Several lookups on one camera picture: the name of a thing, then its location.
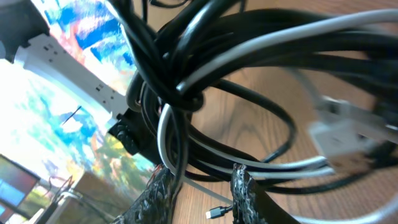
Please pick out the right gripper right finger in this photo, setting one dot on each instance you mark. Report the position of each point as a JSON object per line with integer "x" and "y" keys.
{"x": 251, "y": 204}

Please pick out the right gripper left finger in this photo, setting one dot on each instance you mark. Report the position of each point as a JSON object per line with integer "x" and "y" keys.
{"x": 155, "y": 205}

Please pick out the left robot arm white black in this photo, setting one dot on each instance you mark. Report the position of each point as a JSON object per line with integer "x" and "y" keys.
{"x": 26, "y": 41}

